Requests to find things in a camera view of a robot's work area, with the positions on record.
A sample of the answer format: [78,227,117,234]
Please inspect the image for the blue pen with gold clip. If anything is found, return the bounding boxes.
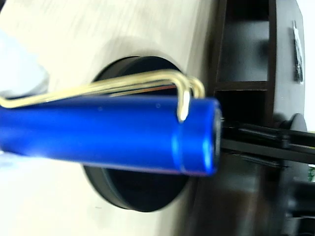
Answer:
[0,68,223,177]

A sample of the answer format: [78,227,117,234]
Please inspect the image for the dark wooden shelf unit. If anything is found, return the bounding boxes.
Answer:
[211,0,278,126]

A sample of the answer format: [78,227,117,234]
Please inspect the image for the black flat bars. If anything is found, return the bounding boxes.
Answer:
[220,119,315,168]

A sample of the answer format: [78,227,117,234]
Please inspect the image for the thin black hanging strip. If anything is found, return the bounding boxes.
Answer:
[292,20,305,84]

